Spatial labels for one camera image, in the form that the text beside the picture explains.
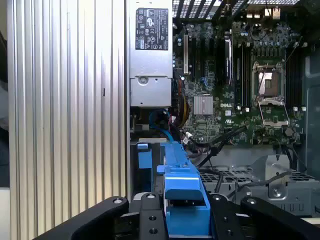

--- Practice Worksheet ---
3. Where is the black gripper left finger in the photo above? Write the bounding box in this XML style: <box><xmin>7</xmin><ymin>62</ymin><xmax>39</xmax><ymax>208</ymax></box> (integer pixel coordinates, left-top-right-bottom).
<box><xmin>32</xmin><ymin>192</ymin><xmax>168</xmax><ymax>240</ymax></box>

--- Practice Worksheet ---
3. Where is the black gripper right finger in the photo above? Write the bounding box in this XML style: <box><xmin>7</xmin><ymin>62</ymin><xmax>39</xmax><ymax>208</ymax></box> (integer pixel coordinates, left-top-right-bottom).
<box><xmin>209</xmin><ymin>193</ymin><xmax>320</xmax><ymax>240</ymax></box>

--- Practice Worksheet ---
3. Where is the hard disk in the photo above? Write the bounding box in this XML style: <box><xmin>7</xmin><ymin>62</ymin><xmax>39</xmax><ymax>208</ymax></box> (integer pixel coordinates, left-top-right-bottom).
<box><xmin>156</xmin><ymin>141</ymin><xmax>213</xmax><ymax>238</ymax></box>

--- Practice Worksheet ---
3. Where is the thick black disk wire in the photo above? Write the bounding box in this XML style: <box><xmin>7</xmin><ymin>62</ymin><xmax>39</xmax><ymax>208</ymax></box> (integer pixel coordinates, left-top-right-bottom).
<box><xmin>187</xmin><ymin>124</ymin><xmax>248</xmax><ymax>151</ymax></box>

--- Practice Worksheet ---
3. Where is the blue disk carrier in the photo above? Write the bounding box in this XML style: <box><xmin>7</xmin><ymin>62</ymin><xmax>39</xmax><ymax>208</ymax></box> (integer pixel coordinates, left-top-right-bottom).
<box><xmin>136</xmin><ymin>142</ymin><xmax>154</xmax><ymax>170</ymax></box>

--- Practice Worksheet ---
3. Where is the black RAM slot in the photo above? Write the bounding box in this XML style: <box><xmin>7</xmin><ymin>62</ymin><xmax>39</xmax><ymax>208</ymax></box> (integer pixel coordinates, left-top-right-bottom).
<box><xmin>235</xmin><ymin>46</ymin><xmax>244</xmax><ymax>107</ymax></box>
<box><xmin>243</xmin><ymin>46</ymin><xmax>252</xmax><ymax>107</ymax></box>
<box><xmin>286</xmin><ymin>49</ymin><xmax>295</xmax><ymax>108</ymax></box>
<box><xmin>294</xmin><ymin>49</ymin><xmax>303</xmax><ymax>108</ymax></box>

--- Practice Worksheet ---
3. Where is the black expansion slot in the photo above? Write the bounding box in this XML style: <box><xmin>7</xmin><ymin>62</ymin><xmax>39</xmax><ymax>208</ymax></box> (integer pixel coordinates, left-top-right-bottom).
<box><xmin>223</xmin><ymin>30</ymin><xmax>235</xmax><ymax>86</ymax></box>

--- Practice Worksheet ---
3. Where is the white expansion slot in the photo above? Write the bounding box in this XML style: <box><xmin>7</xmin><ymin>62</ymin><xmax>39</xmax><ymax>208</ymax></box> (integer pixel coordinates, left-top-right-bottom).
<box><xmin>183</xmin><ymin>33</ymin><xmax>189</xmax><ymax>75</ymax></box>

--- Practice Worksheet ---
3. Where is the green motherboard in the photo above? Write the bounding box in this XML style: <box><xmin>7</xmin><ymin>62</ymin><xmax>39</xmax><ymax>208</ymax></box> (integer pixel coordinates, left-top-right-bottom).
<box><xmin>172</xmin><ymin>22</ymin><xmax>307</xmax><ymax>151</ymax></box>

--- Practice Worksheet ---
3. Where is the silver chipset heatsink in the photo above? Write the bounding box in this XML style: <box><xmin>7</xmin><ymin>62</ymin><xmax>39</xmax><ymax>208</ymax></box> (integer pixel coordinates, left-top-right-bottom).
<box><xmin>193</xmin><ymin>95</ymin><xmax>214</xmax><ymax>116</ymax></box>

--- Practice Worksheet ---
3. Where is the metal socket cover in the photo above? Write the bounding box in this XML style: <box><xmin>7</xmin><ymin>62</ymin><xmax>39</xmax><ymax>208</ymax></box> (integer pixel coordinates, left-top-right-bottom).
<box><xmin>258</xmin><ymin>96</ymin><xmax>291</xmax><ymax>128</ymax></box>

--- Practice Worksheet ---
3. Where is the CPU socket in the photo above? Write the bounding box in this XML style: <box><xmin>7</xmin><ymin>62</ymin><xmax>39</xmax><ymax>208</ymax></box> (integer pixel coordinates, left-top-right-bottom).
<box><xmin>252</xmin><ymin>59</ymin><xmax>287</xmax><ymax>99</ymax></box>

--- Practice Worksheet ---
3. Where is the metal locking lever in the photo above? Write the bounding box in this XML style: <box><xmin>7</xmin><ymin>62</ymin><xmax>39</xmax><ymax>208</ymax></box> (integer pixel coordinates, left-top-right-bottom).
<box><xmin>258</xmin><ymin>62</ymin><xmax>270</xmax><ymax>94</ymax></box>

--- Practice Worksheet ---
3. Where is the black PC case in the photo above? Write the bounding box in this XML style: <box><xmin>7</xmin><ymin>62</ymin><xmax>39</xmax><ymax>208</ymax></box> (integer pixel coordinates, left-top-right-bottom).
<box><xmin>124</xmin><ymin>0</ymin><xmax>320</xmax><ymax>240</ymax></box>

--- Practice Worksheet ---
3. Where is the silver power supply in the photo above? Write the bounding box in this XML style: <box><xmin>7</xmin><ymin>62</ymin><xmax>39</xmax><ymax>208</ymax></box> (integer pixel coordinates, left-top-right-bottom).
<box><xmin>128</xmin><ymin>0</ymin><xmax>174</xmax><ymax>108</ymax></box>

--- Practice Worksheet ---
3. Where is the black power supply label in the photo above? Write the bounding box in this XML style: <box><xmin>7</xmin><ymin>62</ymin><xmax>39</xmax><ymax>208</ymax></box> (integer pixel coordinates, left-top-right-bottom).
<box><xmin>135</xmin><ymin>7</ymin><xmax>170</xmax><ymax>51</ymax></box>

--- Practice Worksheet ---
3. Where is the thin black disk wire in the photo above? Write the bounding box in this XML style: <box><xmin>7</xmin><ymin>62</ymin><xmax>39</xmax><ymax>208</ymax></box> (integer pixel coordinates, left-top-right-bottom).
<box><xmin>196</xmin><ymin>138</ymin><xmax>227</xmax><ymax>169</ymax></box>

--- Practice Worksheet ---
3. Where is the blue data cable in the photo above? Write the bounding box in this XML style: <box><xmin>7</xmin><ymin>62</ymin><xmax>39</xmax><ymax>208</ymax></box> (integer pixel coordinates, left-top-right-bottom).
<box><xmin>148</xmin><ymin>109</ymin><xmax>174</xmax><ymax>144</ymax></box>

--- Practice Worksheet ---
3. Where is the yellow and red wire bundle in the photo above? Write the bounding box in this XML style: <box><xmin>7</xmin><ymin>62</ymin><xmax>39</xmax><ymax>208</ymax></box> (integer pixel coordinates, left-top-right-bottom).
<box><xmin>174</xmin><ymin>93</ymin><xmax>192</xmax><ymax>129</ymax></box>

